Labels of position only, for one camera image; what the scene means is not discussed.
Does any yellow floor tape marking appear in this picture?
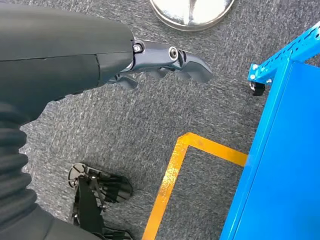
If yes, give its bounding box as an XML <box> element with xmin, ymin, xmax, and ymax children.
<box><xmin>142</xmin><ymin>132</ymin><xmax>248</xmax><ymax>240</ymax></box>

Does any chrome belt barrier stanchion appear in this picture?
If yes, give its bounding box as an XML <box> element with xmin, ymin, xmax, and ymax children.
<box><xmin>149</xmin><ymin>0</ymin><xmax>235</xmax><ymax>32</ymax></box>

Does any robot left arm ribbed sleeve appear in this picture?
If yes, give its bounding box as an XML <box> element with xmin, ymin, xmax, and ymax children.
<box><xmin>0</xmin><ymin>102</ymin><xmax>100</xmax><ymax>240</ymax></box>

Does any blue metal shelf rack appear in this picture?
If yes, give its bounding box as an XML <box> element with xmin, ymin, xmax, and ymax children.
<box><xmin>220</xmin><ymin>20</ymin><xmax>320</xmax><ymax>240</ymax></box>

